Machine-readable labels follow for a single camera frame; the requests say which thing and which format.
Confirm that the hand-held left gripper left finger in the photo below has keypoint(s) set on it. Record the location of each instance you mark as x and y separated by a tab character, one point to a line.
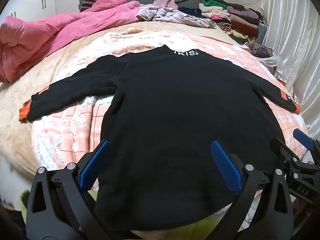
93	162

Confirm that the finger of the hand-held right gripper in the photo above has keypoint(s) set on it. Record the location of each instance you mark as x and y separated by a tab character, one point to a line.
282	147
303	137

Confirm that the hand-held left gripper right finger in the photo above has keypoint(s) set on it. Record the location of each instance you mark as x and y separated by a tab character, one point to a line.
226	165

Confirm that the black sweater with orange cuffs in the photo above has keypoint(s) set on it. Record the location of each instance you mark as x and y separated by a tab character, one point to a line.
175	117

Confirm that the white plastic bag of clothes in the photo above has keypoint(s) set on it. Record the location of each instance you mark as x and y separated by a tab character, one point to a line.
262	53

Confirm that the stack of folded clothes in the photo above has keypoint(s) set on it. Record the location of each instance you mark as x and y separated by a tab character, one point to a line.
237	20

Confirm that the orange white checkered blanket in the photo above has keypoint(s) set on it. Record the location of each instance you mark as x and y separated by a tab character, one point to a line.
70	135

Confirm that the person's green clothing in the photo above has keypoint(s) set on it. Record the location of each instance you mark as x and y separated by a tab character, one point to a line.
25	202

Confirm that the beige bed sheet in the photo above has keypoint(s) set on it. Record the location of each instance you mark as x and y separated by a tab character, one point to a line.
22	100

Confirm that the white satin curtain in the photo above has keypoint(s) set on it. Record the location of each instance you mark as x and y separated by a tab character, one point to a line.
292	42

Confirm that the grey storage box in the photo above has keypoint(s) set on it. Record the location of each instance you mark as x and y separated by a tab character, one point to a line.
262	33

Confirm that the pink quilt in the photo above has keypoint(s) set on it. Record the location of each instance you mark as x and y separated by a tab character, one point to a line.
50	35

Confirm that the lilac crumpled garments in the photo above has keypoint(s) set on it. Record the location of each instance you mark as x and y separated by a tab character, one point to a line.
175	17

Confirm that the dark navy garment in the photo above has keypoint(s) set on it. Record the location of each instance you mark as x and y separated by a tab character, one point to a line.
191	12

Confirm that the dark striped pillow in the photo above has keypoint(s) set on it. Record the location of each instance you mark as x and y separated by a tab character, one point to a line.
87	3

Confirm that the white wardrobe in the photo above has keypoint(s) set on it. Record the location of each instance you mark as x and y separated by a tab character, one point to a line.
30	7

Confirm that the pink fluffy garment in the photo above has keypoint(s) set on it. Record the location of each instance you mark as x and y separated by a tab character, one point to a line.
165	3

